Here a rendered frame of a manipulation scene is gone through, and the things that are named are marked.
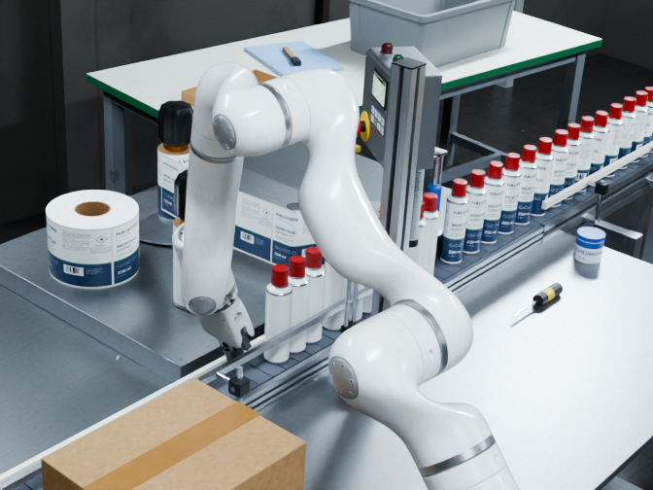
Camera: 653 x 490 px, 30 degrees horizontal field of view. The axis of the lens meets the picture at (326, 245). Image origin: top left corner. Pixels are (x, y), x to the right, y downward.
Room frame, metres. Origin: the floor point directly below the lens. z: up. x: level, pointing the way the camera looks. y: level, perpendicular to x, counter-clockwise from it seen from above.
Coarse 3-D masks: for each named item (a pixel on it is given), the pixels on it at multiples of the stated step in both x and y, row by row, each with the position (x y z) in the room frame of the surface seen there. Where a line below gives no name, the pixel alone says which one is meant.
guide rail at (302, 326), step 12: (324, 312) 2.13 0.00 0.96; (300, 324) 2.07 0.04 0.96; (312, 324) 2.09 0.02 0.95; (276, 336) 2.02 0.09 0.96; (288, 336) 2.04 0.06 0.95; (252, 348) 1.97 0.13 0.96; (264, 348) 1.98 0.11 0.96; (240, 360) 1.93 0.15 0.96; (216, 372) 1.88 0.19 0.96; (36, 468) 1.57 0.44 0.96; (12, 480) 1.54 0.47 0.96; (24, 480) 1.55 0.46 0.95
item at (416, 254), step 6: (420, 216) 2.40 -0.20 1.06; (420, 222) 2.40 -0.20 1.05; (426, 222) 2.41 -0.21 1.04; (420, 228) 2.39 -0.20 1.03; (426, 228) 2.41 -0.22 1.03; (420, 234) 2.39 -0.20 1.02; (420, 240) 2.39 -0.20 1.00; (420, 246) 2.39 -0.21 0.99; (414, 252) 2.39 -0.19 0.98; (420, 252) 2.40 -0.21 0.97; (414, 258) 2.39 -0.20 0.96; (420, 258) 2.40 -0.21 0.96; (420, 264) 2.40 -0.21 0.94
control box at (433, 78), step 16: (400, 48) 2.27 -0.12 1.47; (368, 64) 2.24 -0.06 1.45; (384, 64) 2.17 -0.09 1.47; (368, 80) 2.23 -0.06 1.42; (432, 80) 2.12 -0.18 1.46; (368, 96) 2.22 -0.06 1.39; (432, 96) 2.13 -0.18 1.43; (368, 112) 2.21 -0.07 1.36; (384, 112) 2.13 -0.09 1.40; (432, 112) 2.13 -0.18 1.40; (368, 128) 2.20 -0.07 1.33; (432, 128) 2.13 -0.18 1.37; (368, 144) 2.20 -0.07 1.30; (384, 144) 2.11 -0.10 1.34; (432, 144) 2.13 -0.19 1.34; (432, 160) 2.13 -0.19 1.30
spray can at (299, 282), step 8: (296, 256) 2.13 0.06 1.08; (296, 264) 2.10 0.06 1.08; (304, 264) 2.11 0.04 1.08; (296, 272) 2.10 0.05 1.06; (304, 272) 2.11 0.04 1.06; (296, 280) 2.10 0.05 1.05; (304, 280) 2.10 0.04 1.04; (296, 288) 2.09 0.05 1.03; (304, 288) 2.10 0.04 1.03; (296, 296) 2.09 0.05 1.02; (304, 296) 2.10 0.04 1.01; (296, 304) 2.09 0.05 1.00; (304, 304) 2.10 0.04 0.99; (296, 312) 2.09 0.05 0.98; (304, 312) 2.10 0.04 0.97; (296, 320) 2.09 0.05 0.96; (296, 336) 2.09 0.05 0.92; (304, 336) 2.10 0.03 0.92; (296, 344) 2.09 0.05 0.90; (304, 344) 2.11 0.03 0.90; (296, 352) 2.09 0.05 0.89
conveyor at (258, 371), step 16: (512, 240) 2.68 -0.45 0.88; (464, 256) 2.57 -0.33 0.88; (480, 256) 2.58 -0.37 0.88; (448, 272) 2.49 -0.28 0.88; (336, 336) 2.17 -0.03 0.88; (304, 352) 2.10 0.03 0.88; (256, 368) 2.03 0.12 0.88; (272, 368) 2.03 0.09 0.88; (288, 368) 2.04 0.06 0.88; (208, 384) 1.96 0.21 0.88; (224, 384) 1.97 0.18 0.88; (256, 384) 1.97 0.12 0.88; (32, 480) 1.64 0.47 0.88
